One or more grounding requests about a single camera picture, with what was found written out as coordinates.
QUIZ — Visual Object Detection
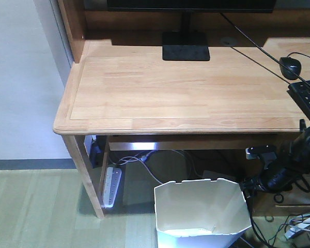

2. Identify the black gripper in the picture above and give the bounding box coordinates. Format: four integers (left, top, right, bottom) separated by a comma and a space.
239, 166, 300, 196

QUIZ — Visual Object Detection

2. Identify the white trash bin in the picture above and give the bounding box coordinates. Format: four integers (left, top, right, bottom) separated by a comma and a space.
154, 178, 251, 247

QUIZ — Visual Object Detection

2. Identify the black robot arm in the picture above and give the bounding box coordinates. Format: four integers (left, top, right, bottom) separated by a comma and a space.
240, 119, 310, 195

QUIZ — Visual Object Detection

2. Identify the black keyboard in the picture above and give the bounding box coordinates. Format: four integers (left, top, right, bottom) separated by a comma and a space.
287, 80, 310, 121

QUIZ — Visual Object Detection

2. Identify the black computer mouse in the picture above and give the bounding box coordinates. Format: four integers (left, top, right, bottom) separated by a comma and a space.
279, 57, 302, 80

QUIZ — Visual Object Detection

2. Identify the black computer monitor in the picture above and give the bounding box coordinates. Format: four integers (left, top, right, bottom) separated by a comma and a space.
107, 1, 276, 61

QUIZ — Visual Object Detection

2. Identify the white power strip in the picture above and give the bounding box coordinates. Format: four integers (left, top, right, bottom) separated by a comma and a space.
102, 167, 122, 208

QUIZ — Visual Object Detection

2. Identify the wooden desk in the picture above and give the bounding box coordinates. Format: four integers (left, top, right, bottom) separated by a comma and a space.
53, 1, 310, 219

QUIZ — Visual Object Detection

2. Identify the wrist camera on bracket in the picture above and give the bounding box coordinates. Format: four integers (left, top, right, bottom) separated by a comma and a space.
245, 145, 277, 169

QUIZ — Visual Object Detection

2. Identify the black camera cable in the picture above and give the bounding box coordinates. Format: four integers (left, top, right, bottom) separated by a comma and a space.
246, 191, 272, 248

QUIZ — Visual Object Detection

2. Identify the thin mouse cable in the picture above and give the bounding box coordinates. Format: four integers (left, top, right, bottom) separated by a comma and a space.
286, 51, 310, 73

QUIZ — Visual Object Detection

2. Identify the grey desk cable grommet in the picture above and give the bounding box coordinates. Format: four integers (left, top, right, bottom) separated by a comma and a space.
220, 37, 238, 47

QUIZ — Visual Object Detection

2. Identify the black monitor cable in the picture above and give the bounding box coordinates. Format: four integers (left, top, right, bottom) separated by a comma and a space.
221, 12, 310, 94

